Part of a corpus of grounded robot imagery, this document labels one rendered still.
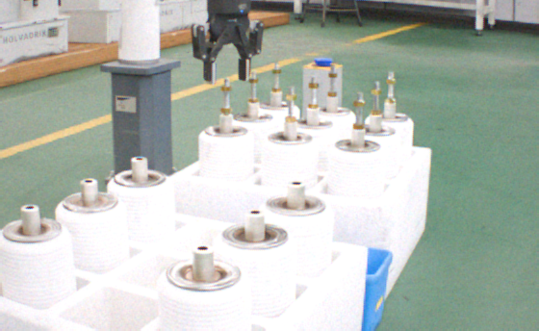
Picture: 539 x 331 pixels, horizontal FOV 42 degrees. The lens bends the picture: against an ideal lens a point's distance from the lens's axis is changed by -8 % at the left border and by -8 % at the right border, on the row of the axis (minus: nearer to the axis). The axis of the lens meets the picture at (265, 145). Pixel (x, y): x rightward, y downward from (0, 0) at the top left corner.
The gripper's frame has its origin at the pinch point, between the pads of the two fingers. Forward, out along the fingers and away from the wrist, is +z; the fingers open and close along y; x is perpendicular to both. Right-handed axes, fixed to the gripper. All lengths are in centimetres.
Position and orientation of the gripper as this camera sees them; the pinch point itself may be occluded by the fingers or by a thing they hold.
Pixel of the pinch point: (227, 74)
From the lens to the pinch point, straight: 129.7
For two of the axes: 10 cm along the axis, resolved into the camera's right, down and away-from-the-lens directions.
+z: -0.2, 9.6, 2.6
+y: 7.9, -1.5, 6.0
